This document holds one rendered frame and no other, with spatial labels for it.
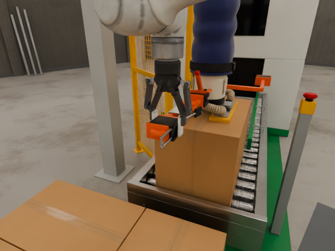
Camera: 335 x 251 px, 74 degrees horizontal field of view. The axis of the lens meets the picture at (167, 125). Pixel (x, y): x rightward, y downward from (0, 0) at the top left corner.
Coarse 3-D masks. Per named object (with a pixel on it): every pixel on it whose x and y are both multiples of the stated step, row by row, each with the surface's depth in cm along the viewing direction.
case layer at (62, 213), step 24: (48, 192) 121; (72, 192) 121; (96, 192) 121; (24, 216) 106; (48, 216) 106; (72, 216) 106; (96, 216) 106; (120, 216) 106; (144, 216) 106; (168, 216) 106; (0, 240) 94; (24, 240) 94; (48, 240) 94; (72, 240) 94; (96, 240) 94; (120, 240) 94; (144, 240) 94; (168, 240) 94; (192, 240) 94; (216, 240) 94
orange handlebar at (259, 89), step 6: (264, 84) 123; (210, 90) 110; (246, 90) 116; (252, 90) 115; (258, 90) 114; (192, 102) 89; (198, 102) 92; (192, 108) 85; (168, 114) 78; (156, 132) 64; (162, 132) 64
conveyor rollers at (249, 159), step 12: (240, 96) 296; (252, 108) 251; (252, 144) 172; (252, 156) 157; (240, 168) 144; (252, 168) 142; (240, 180) 130; (252, 180) 133; (240, 192) 121; (240, 204) 112; (252, 204) 112
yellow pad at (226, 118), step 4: (224, 100) 133; (228, 100) 125; (232, 104) 126; (236, 104) 128; (228, 108) 119; (232, 108) 121; (228, 112) 113; (232, 112) 115; (212, 116) 110; (216, 116) 109; (220, 116) 108; (224, 116) 108; (228, 116) 110; (212, 120) 108; (216, 120) 107; (220, 120) 107; (224, 120) 106; (228, 120) 105
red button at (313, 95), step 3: (306, 93) 123; (309, 93) 123; (312, 93) 123; (306, 96) 121; (309, 96) 120; (312, 96) 119; (315, 96) 119; (306, 99) 123; (309, 99) 122; (312, 99) 121
